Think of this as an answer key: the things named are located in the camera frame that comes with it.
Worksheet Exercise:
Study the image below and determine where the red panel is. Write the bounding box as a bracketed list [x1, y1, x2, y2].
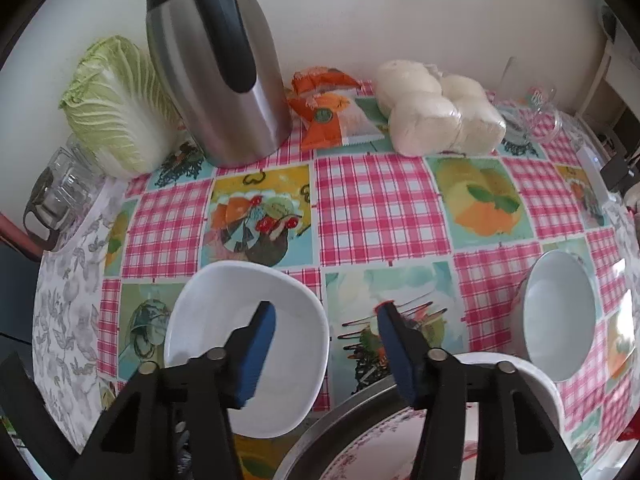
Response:
[0, 212, 46, 261]

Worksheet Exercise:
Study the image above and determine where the floral rimmed white plate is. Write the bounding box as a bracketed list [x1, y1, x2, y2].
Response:
[317, 407, 481, 480]

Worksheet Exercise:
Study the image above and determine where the glass jug with black handle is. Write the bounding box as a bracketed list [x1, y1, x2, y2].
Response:
[22, 165, 101, 253]

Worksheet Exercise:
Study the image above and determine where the stainless steel thermos jug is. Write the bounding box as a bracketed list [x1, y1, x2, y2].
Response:
[137, 0, 293, 168]

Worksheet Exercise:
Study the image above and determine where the small white bowl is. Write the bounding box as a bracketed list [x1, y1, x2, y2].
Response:
[164, 261, 331, 438]

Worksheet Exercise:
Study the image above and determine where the blue cabinet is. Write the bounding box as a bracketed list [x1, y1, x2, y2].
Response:
[0, 242, 43, 361]

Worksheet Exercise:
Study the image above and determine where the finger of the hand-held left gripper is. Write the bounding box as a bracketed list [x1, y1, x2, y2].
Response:
[0, 352, 82, 480]

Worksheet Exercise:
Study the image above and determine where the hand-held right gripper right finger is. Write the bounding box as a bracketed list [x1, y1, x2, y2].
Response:
[376, 300, 583, 480]

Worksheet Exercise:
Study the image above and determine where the white side table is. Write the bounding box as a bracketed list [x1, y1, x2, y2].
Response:
[570, 35, 631, 121]

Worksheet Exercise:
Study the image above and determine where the white power strip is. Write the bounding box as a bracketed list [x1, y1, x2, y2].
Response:
[575, 145, 613, 211]

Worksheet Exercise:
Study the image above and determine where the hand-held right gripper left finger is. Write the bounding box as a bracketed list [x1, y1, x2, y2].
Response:
[70, 301, 277, 480]

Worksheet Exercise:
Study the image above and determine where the light blue bowl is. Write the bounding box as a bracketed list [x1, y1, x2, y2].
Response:
[510, 250, 598, 383]

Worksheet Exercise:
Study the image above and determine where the clear glass mug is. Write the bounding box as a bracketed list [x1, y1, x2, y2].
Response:
[492, 57, 563, 143]

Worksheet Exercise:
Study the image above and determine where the black charger adapter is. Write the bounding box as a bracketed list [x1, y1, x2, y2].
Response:
[600, 152, 636, 191]

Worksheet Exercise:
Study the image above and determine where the bag of steamed buns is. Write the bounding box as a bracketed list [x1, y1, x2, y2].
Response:
[375, 59, 507, 157]

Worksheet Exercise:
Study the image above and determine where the stainless steel basin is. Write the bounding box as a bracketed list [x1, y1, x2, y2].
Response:
[272, 372, 431, 480]

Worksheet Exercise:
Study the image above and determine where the napa cabbage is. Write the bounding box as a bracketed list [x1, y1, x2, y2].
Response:
[59, 35, 186, 179]

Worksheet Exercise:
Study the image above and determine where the strawberry print white bowl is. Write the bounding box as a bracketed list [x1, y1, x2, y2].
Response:
[450, 352, 568, 466]

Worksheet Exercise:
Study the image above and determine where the clear glass cup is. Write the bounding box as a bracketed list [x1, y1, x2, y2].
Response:
[67, 132, 107, 181]
[49, 147, 95, 198]

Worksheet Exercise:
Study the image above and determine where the orange snack packet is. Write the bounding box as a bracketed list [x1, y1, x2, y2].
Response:
[300, 92, 386, 150]
[292, 67, 362, 106]

